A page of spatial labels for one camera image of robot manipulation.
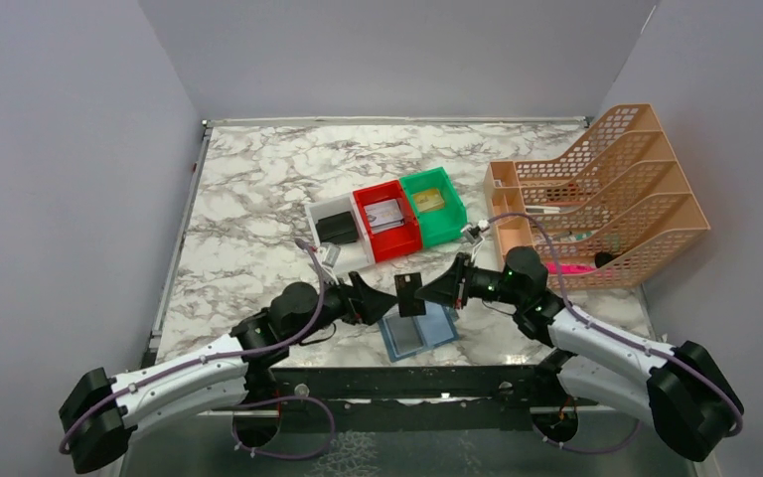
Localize black VIP credit card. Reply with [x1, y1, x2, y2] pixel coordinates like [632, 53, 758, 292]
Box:
[394, 272, 426, 317]

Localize blue card holder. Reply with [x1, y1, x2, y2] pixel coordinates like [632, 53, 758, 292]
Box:
[378, 303, 459, 362]

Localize gold credit card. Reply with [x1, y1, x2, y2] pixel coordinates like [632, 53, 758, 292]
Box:
[411, 188, 446, 214]

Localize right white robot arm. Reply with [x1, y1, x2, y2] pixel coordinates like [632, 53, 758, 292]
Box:
[415, 246, 743, 462]

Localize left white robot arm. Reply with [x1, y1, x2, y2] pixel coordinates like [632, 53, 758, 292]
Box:
[59, 272, 397, 474]

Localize stack of cards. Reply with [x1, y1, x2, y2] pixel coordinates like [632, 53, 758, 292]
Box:
[364, 199, 405, 234]

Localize pink marker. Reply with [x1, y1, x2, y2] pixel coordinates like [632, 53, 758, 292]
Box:
[545, 262, 597, 274]

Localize pens in organizer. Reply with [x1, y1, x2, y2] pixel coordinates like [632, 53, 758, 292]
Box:
[526, 201, 594, 241]

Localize green plastic bin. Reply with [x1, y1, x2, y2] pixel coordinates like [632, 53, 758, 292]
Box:
[399, 167, 468, 248]

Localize red plastic bin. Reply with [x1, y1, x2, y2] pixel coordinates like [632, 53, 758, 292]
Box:
[353, 180, 423, 263]

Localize black wallet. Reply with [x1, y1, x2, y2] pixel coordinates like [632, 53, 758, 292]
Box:
[315, 212, 361, 245]

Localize white plastic bin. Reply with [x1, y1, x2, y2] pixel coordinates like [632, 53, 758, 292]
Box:
[304, 193, 376, 274]

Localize orange file organizer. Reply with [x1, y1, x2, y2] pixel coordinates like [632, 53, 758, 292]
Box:
[483, 103, 710, 290]

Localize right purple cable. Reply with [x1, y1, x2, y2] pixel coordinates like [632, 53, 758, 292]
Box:
[464, 212, 745, 436]

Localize purple cable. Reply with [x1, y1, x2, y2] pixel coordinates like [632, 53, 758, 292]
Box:
[59, 238, 328, 455]
[464, 212, 745, 436]

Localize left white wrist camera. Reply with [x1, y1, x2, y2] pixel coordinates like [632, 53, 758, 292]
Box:
[317, 242, 341, 268]

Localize black mounting rail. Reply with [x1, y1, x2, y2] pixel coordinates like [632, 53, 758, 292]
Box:
[230, 365, 567, 436]

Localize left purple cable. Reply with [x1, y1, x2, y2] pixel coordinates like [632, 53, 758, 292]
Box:
[59, 238, 328, 455]

